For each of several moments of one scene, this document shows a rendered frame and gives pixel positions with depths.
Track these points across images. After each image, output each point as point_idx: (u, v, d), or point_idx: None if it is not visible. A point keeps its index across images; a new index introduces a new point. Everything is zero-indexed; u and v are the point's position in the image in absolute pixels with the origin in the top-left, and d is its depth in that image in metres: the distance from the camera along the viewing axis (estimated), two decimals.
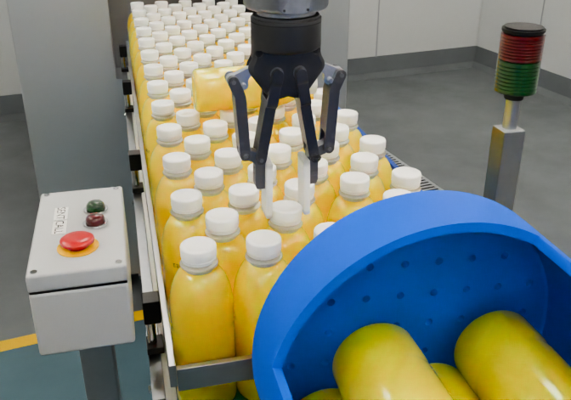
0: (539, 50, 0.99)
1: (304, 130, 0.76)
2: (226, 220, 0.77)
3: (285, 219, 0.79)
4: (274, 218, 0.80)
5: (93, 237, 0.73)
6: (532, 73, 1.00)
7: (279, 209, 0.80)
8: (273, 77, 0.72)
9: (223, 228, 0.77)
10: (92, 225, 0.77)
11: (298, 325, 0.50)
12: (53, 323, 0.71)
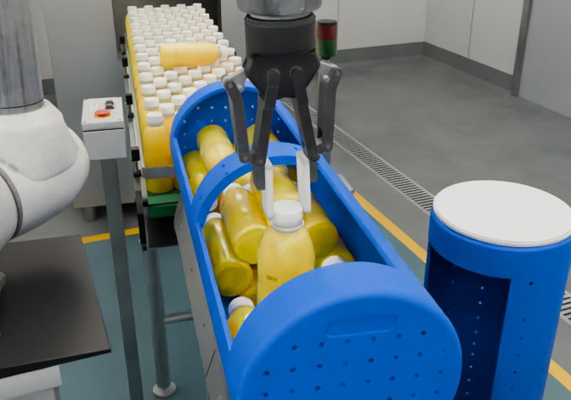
0: (333, 33, 1.96)
1: (302, 130, 0.76)
2: (167, 106, 1.74)
3: (286, 219, 0.79)
4: (276, 219, 0.80)
5: (109, 110, 1.69)
6: (330, 45, 1.97)
7: (280, 209, 0.80)
8: (269, 79, 0.71)
9: (166, 110, 1.74)
10: (108, 108, 1.73)
11: (181, 121, 1.46)
12: (92, 146, 1.67)
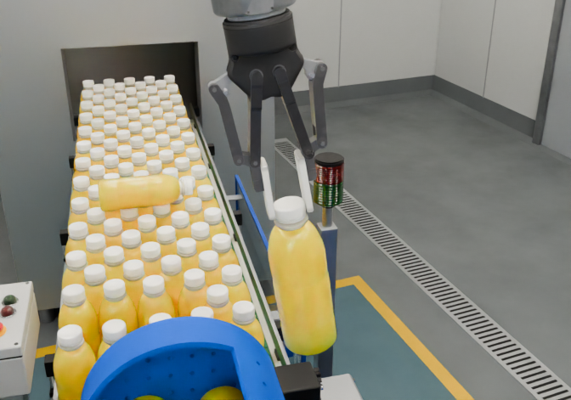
0: (338, 176, 1.39)
1: (293, 128, 0.76)
2: (293, 208, 0.79)
3: None
4: None
5: (2, 326, 1.12)
6: (335, 191, 1.40)
7: None
8: (251, 80, 0.72)
9: (291, 216, 0.79)
10: (4, 315, 1.16)
11: (93, 399, 0.89)
12: None
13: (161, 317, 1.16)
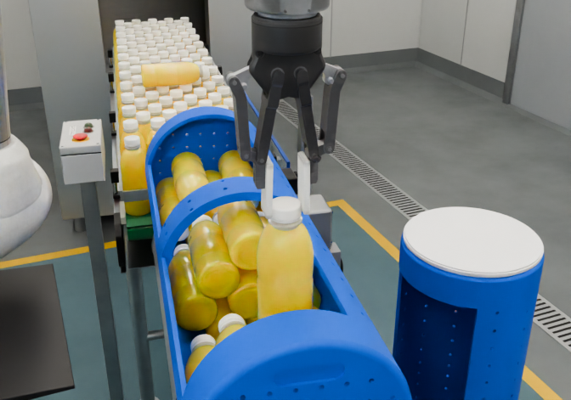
0: None
1: (304, 130, 0.76)
2: (291, 209, 0.79)
3: (228, 317, 0.97)
4: (221, 323, 0.97)
5: (87, 135, 1.71)
6: None
7: (224, 321, 0.98)
8: (274, 78, 0.72)
9: (287, 216, 0.79)
10: (87, 132, 1.74)
11: (155, 149, 1.47)
12: (70, 170, 1.68)
13: None
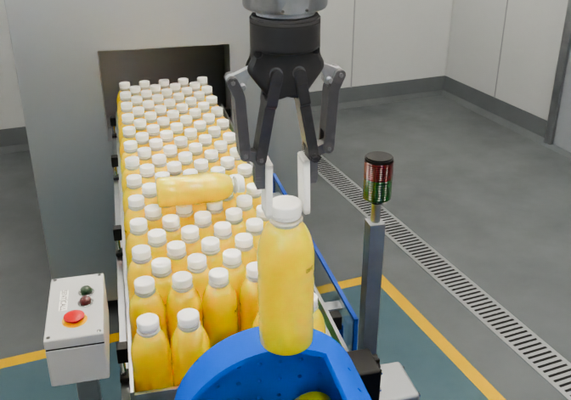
0: (388, 173, 1.46)
1: (304, 130, 0.76)
2: None
3: None
4: None
5: (83, 314, 1.20)
6: (384, 188, 1.47)
7: None
8: (272, 78, 0.72)
9: None
10: (83, 304, 1.24)
11: None
12: (59, 368, 1.17)
13: (286, 200, 0.81)
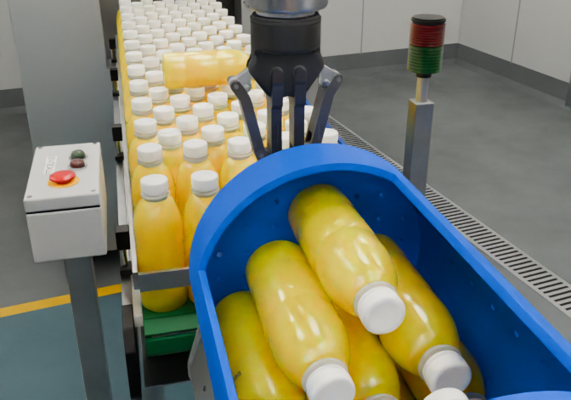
0: (439, 36, 1.23)
1: None
2: None
3: None
4: None
5: (74, 174, 0.96)
6: (435, 55, 1.24)
7: None
8: None
9: None
10: (75, 167, 1.00)
11: (216, 238, 0.68)
12: (44, 238, 0.94)
13: (388, 310, 0.57)
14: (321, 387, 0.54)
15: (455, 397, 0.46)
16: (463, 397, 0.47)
